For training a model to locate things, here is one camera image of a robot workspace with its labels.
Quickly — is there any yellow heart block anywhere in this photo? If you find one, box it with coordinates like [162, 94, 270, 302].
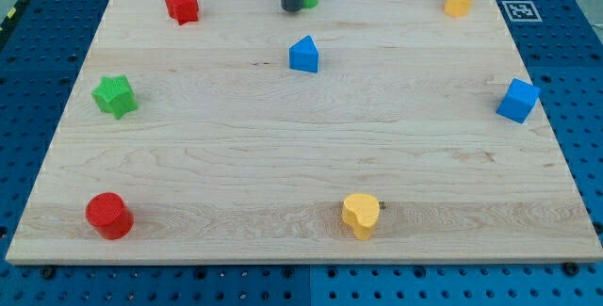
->
[341, 193, 381, 240]

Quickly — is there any black bolt front right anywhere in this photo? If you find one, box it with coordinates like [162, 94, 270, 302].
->
[562, 262, 580, 277]

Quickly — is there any blue cube block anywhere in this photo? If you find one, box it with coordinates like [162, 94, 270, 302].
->
[497, 78, 541, 123]

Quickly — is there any white fiducial marker tag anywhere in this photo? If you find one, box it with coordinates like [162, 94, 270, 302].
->
[502, 0, 542, 23]

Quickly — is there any yellow hexagon block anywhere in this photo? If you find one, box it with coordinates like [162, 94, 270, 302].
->
[443, 0, 474, 18]

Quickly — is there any black bolt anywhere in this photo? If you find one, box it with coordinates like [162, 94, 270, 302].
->
[562, 262, 580, 277]
[40, 266, 56, 280]

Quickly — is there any black bolt front left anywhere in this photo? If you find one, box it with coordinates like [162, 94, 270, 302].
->
[40, 266, 56, 280]

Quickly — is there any red cylinder block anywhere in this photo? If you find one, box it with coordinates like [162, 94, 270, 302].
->
[86, 192, 134, 240]

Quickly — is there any red star block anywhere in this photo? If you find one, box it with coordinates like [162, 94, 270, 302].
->
[164, 0, 200, 25]

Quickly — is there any light wooden board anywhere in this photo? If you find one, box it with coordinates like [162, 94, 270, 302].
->
[7, 0, 602, 266]

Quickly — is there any green star block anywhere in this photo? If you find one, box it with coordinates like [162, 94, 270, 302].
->
[91, 75, 139, 120]

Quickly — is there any blue triangle block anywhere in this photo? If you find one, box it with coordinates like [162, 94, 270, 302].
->
[288, 35, 319, 73]

